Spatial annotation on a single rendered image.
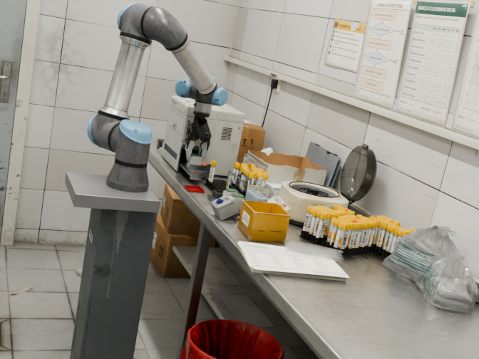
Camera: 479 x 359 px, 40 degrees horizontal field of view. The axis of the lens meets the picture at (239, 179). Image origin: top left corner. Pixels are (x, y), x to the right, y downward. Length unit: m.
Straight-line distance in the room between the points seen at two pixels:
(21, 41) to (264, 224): 2.21
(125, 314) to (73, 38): 2.03
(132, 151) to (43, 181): 1.92
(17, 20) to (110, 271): 1.95
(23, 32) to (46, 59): 0.21
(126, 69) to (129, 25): 0.15
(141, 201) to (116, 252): 0.22
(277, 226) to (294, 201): 0.27
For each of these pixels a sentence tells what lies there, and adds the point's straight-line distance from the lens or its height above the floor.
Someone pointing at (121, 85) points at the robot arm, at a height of 1.26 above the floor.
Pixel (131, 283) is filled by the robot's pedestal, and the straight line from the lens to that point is 2.41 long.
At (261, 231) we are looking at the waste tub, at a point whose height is 0.91.
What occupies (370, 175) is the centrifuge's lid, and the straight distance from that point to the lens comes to 2.47.
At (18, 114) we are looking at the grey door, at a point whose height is 0.81.
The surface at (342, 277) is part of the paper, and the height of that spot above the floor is 0.89.
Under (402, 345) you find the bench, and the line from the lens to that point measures 1.69.
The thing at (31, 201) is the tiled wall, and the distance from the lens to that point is 4.20.
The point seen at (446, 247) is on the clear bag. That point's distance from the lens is 2.14.
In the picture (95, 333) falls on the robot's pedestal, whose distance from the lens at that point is 2.48.
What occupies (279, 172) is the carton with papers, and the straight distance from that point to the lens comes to 2.72.
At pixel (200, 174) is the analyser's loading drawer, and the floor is 0.92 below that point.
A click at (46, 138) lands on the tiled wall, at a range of 4.10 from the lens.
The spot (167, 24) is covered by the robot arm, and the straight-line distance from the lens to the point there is 2.33.
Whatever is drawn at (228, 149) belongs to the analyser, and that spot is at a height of 1.01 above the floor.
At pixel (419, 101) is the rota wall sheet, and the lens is 2.45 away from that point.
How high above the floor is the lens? 1.55
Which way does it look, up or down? 13 degrees down
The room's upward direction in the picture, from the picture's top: 11 degrees clockwise
